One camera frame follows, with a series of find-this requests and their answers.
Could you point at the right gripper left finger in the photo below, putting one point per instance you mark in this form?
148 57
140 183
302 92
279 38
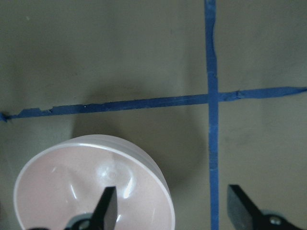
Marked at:
105 214

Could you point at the pink bowl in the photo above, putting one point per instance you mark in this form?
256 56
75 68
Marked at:
64 183

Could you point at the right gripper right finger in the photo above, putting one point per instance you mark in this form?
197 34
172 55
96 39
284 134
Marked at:
245 215

